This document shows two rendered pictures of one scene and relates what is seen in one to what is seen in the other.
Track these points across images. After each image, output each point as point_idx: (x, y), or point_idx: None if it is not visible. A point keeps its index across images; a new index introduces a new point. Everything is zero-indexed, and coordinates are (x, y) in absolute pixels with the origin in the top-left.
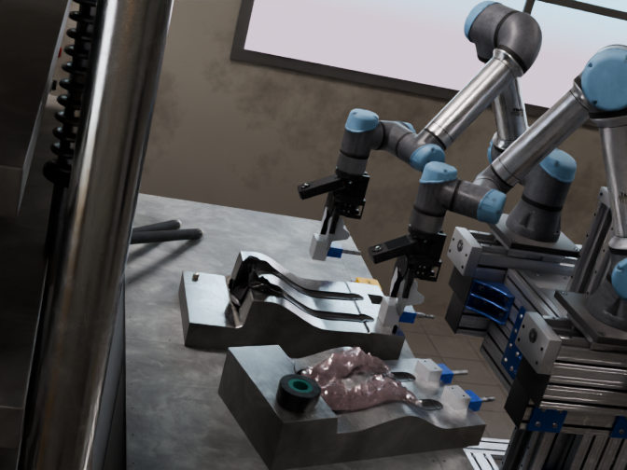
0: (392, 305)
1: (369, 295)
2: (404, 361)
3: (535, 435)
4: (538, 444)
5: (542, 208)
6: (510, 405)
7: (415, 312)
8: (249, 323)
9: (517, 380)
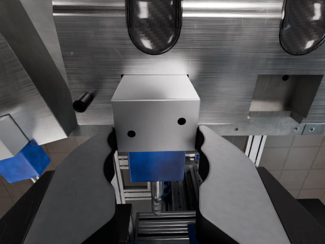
0: (117, 116)
1: (317, 83)
2: (35, 101)
3: (177, 203)
4: (175, 201)
5: None
6: (119, 213)
7: (132, 181)
8: None
9: (120, 241)
